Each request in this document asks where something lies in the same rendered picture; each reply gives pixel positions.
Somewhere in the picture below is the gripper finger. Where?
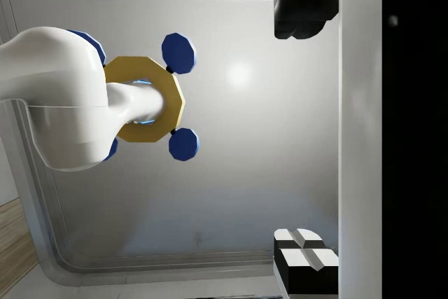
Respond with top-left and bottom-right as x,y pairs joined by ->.
272,228 -> 340,299
273,0 -> 340,41

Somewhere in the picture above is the drone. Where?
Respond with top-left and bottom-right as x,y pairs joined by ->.
65,29 -> 200,162

